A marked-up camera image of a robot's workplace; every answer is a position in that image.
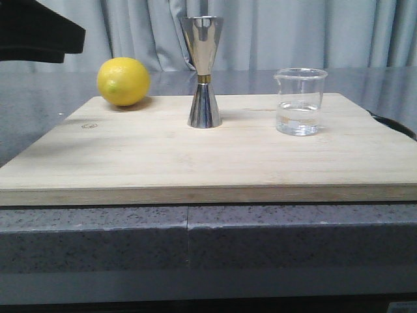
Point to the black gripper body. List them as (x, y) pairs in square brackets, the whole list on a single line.
[(32, 32)]

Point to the steel hourglass jigger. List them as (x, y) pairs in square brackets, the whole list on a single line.
[(202, 35)]

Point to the small glass beaker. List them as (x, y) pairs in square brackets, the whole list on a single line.
[(300, 96)]

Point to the yellow lemon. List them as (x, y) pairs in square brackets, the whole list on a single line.
[(123, 81)]

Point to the light wooden cutting board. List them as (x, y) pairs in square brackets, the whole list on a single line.
[(148, 154)]

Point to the grey curtain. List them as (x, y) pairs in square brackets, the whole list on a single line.
[(256, 35)]

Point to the black cutting board handle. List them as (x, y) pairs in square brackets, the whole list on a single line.
[(390, 123)]

